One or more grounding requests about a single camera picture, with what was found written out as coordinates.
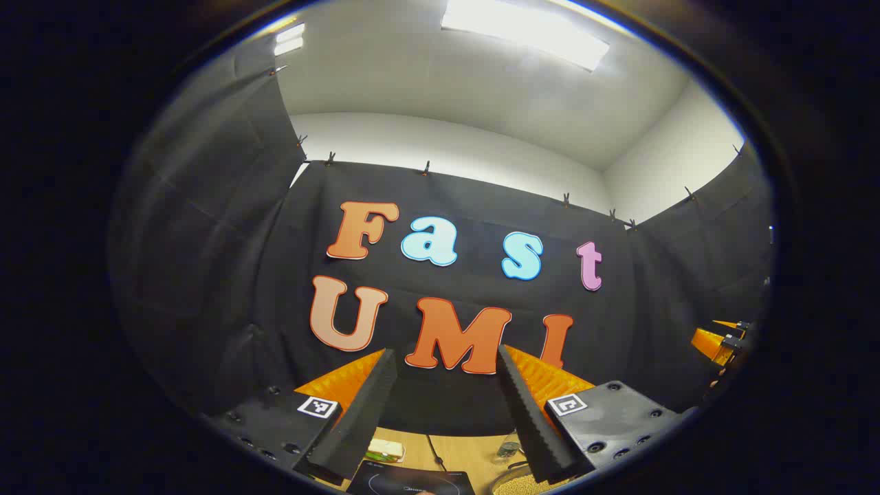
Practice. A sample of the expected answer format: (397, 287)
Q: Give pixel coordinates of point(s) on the large ceiling light panel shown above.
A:
(522, 31)

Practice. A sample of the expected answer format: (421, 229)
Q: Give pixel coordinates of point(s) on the sandwich on white plate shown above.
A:
(385, 450)

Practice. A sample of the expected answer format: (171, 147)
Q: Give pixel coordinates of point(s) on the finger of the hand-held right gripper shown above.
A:
(732, 326)
(711, 345)

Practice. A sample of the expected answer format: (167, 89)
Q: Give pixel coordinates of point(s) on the black induction cooktop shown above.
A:
(405, 482)

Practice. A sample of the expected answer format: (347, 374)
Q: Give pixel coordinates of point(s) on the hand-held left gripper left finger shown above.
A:
(368, 405)

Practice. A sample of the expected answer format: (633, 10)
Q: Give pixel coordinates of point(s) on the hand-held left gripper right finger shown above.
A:
(526, 412)

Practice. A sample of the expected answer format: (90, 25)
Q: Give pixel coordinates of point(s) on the small ceiling light panel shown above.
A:
(289, 40)

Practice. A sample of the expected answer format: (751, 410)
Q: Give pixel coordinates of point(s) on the clear plastic water bottle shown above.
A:
(509, 448)

